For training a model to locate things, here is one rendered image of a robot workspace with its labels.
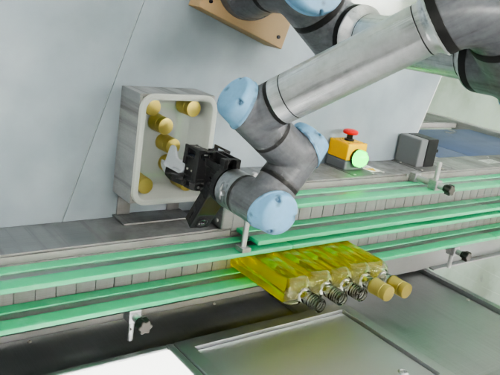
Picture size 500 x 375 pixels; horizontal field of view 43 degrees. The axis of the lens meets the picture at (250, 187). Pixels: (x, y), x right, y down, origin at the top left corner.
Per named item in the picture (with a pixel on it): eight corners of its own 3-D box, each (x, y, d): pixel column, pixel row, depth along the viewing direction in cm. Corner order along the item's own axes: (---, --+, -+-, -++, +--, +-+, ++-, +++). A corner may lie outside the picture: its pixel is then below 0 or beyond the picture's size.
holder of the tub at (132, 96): (110, 216, 132) (126, 229, 126) (122, 85, 124) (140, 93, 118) (180, 209, 142) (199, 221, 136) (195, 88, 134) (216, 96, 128)
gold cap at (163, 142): (156, 132, 130) (167, 138, 126) (171, 133, 132) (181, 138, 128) (153, 149, 130) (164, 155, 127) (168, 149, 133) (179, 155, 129)
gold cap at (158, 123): (148, 112, 127) (158, 117, 124) (164, 112, 129) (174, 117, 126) (146, 129, 128) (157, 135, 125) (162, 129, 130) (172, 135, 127)
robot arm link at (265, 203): (310, 206, 107) (280, 247, 106) (270, 185, 115) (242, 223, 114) (286, 182, 102) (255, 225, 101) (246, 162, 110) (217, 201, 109)
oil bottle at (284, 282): (228, 265, 138) (291, 310, 123) (232, 242, 137) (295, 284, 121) (248, 263, 142) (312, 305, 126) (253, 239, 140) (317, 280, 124)
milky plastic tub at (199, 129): (112, 193, 130) (131, 207, 123) (122, 84, 123) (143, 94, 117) (184, 187, 140) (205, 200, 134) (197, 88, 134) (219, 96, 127)
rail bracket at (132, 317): (102, 321, 123) (132, 357, 114) (105, 290, 122) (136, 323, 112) (120, 318, 126) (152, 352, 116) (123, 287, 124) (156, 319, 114)
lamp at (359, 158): (348, 166, 160) (356, 169, 158) (351, 149, 159) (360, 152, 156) (360, 165, 163) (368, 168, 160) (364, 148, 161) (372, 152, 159)
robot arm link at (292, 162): (305, 111, 102) (265, 165, 101) (340, 152, 109) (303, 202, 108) (277, 103, 109) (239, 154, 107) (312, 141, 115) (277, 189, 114)
